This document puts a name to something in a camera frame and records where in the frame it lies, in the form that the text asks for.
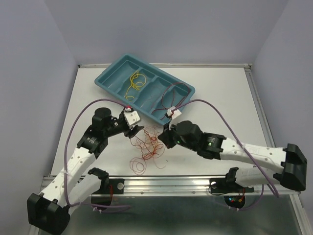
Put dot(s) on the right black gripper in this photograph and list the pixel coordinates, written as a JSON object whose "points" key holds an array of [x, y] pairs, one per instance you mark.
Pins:
{"points": [[166, 135]]}

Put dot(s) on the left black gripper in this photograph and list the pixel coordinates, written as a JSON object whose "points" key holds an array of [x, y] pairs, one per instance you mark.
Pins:
{"points": [[130, 133]]}

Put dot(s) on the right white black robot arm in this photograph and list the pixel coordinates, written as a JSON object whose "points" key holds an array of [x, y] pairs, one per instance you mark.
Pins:
{"points": [[285, 166]]}

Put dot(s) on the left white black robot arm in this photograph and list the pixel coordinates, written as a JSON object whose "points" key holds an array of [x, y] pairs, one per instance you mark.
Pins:
{"points": [[50, 210]]}

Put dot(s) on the teal plastic compartment tray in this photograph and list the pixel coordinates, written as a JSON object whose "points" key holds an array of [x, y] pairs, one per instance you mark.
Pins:
{"points": [[145, 87]]}

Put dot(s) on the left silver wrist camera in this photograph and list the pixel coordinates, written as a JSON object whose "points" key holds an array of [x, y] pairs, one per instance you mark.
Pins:
{"points": [[132, 118]]}

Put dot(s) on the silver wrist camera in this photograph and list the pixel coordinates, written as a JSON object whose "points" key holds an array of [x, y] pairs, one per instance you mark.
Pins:
{"points": [[132, 118], [172, 114]]}

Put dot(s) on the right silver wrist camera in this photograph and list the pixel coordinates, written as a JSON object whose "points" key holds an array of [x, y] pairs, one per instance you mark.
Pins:
{"points": [[172, 114]]}

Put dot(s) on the aluminium front mounting rail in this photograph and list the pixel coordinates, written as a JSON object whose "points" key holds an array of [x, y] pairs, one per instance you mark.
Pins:
{"points": [[159, 184]]}

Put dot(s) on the aluminium table edge frame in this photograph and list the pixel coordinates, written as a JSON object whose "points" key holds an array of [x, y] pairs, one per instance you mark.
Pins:
{"points": [[232, 92]]}

